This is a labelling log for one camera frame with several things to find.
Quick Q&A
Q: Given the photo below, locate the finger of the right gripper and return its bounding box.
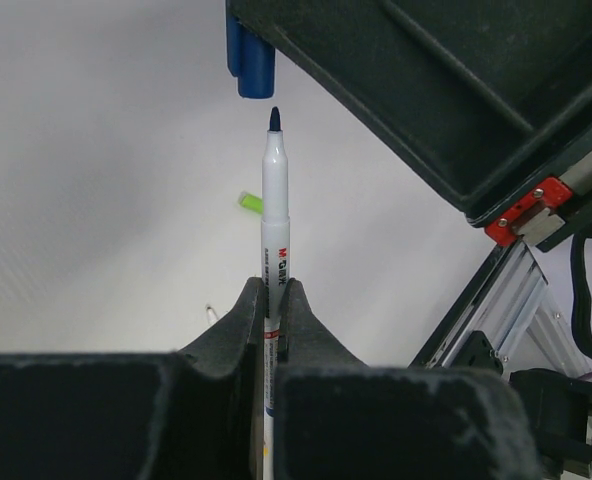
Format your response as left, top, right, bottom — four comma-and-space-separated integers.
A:
229, 1, 592, 220

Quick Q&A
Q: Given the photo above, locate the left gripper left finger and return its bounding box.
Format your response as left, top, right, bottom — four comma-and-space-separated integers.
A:
0, 278, 265, 479

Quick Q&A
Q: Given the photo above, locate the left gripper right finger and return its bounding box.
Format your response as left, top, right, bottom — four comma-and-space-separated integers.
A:
273, 280, 541, 479

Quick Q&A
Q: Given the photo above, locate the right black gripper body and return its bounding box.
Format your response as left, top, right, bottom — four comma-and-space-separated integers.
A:
405, 99, 592, 466

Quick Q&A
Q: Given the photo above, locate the light green pen cap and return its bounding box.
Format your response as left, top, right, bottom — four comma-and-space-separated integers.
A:
238, 191, 263, 214

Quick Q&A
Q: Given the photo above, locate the blue marker pen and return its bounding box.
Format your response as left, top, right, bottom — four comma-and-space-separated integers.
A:
261, 107, 290, 479

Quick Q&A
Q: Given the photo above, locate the blue pen cap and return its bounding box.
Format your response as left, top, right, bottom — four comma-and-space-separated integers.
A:
226, 13, 275, 100

